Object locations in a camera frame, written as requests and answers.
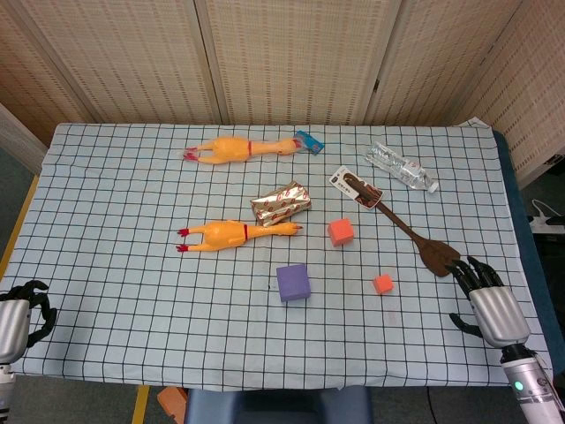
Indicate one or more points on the purple foam cube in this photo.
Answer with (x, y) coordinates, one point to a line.
(293, 282)

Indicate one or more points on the small orange foam cube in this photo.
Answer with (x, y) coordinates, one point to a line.
(383, 284)

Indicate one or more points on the orange block on floor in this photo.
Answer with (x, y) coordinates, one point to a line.
(173, 404)

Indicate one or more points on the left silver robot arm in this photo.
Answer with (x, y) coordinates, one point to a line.
(5, 388)

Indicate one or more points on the blue checkered tablecloth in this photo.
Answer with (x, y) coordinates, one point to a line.
(132, 287)

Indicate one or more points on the clear plastic water bottle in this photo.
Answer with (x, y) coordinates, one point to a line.
(397, 165)

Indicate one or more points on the large orange foam cube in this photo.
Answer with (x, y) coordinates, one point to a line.
(341, 232)

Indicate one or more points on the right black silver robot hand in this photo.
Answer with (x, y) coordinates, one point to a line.
(496, 309)

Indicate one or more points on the blue padded seat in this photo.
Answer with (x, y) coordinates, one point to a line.
(278, 406)

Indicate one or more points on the white power strip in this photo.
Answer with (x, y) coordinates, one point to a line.
(549, 223)

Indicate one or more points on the bagged yellow rubber chicken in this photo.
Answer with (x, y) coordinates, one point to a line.
(229, 149)

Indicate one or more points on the beige woven folding screen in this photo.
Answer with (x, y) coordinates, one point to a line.
(287, 57)

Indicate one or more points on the silver red foil packet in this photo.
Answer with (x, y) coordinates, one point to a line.
(280, 203)

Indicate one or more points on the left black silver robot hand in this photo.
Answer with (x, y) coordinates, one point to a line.
(11, 327)

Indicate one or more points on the brown wooden spatula with card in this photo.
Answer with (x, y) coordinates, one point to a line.
(437, 258)

